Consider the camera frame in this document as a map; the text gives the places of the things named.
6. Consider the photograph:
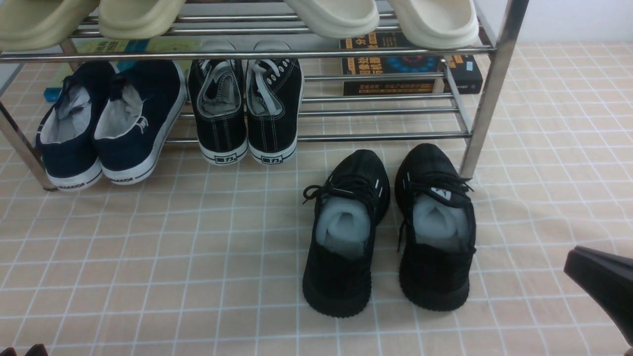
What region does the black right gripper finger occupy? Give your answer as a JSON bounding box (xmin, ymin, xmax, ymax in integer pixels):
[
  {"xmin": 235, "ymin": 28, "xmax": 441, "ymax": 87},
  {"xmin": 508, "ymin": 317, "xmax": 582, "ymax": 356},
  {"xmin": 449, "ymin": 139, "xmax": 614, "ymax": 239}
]
[{"xmin": 563, "ymin": 246, "xmax": 633, "ymax": 346}]

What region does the navy canvas shoe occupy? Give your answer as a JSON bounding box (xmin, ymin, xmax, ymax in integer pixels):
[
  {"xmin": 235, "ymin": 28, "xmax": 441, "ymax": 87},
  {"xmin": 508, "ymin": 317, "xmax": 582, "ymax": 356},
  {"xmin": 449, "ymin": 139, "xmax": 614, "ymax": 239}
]
[
  {"xmin": 36, "ymin": 61, "xmax": 117, "ymax": 192},
  {"xmin": 92, "ymin": 59, "xmax": 187, "ymax": 185}
]

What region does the olive green slipper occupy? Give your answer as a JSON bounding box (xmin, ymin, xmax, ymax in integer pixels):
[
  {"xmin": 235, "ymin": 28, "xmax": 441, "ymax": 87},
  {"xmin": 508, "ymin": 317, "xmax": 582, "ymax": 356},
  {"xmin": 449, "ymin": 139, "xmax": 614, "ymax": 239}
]
[
  {"xmin": 0, "ymin": 0, "xmax": 99, "ymax": 52},
  {"xmin": 98, "ymin": 0, "xmax": 186, "ymax": 39}
]

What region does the stainless steel shoe rack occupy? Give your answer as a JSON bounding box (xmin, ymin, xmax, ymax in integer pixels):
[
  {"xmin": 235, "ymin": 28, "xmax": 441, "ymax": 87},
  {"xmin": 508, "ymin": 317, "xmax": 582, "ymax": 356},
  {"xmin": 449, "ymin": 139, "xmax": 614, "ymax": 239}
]
[{"xmin": 1, "ymin": 0, "xmax": 529, "ymax": 180}]

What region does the black canvas sneaker left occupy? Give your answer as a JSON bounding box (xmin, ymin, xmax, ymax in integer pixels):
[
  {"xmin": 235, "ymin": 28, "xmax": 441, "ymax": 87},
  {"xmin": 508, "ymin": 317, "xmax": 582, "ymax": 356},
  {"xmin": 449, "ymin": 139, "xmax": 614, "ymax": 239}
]
[{"xmin": 187, "ymin": 58, "xmax": 248, "ymax": 165}]

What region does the dark object bottom left corner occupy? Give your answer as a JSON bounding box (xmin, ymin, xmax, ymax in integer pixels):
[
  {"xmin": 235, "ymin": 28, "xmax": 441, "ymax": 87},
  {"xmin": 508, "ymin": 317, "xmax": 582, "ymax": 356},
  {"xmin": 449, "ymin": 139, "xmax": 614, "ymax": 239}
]
[{"xmin": 0, "ymin": 343, "xmax": 49, "ymax": 356}]

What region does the black book under rack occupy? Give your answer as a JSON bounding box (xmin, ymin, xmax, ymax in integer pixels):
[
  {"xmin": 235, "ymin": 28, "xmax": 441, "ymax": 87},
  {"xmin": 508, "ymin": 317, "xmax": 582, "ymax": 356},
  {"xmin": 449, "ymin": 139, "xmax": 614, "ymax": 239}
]
[{"xmin": 339, "ymin": 32, "xmax": 483, "ymax": 95}]

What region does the navy canvas shoe right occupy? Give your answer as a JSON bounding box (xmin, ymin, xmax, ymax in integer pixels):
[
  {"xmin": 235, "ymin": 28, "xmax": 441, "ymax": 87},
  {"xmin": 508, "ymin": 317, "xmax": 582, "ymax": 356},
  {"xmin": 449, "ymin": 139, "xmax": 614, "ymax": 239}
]
[{"xmin": 92, "ymin": 59, "xmax": 187, "ymax": 185}]

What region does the olive green slipper far left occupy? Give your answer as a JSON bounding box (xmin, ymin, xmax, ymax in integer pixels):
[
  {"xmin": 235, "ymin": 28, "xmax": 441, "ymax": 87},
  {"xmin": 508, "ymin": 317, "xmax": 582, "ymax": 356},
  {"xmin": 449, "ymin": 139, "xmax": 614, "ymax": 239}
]
[{"xmin": 0, "ymin": 0, "xmax": 99, "ymax": 52}]

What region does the black knit sneaker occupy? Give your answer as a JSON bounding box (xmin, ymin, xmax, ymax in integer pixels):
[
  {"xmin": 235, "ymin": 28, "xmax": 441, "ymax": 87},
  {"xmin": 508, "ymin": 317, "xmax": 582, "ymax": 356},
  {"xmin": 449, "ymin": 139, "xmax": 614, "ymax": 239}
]
[
  {"xmin": 394, "ymin": 143, "xmax": 477, "ymax": 312},
  {"xmin": 302, "ymin": 149, "xmax": 390, "ymax": 318}
]

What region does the cream white slipper right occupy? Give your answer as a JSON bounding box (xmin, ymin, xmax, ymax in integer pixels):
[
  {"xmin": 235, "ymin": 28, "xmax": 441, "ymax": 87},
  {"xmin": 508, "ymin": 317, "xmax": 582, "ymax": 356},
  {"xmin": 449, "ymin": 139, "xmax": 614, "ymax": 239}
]
[{"xmin": 389, "ymin": 0, "xmax": 479, "ymax": 49}]

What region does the black canvas sneaker right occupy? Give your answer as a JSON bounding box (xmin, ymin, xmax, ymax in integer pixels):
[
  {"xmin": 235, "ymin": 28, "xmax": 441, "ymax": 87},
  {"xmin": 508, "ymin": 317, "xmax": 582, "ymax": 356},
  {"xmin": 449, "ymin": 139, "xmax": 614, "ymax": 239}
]
[{"xmin": 245, "ymin": 58, "xmax": 305, "ymax": 165}]

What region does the cream white slipper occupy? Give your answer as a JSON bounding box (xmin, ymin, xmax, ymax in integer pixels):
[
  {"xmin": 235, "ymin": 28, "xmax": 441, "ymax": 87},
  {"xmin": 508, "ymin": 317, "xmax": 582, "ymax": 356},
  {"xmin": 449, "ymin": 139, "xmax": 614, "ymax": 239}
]
[
  {"xmin": 389, "ymin": 0, "xmax": 479, "ymax": 49},
  {"xmin": 285, "ymin": 0, "xmax": 380, "ymax": 39}
]

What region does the navy canvas shoe left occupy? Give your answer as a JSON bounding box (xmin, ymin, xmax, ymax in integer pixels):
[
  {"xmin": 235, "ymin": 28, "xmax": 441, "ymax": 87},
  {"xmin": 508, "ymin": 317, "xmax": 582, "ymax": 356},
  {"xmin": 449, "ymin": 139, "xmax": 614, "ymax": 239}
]
[{"xmin": 36, "ymin": 61, "xmax": 117, "ymax": 192}]

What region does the black canvas sneaker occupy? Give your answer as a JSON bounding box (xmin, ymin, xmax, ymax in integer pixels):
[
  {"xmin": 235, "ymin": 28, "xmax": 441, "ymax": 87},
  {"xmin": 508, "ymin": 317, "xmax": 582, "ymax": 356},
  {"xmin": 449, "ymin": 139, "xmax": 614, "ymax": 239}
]
[
  {"xmin": 245, "ymin": 58, "xmax": 305, "ymax": 165},
  {"xmin": 187, "ymin": 58, "xmax": 248, "ymax": 165}
]

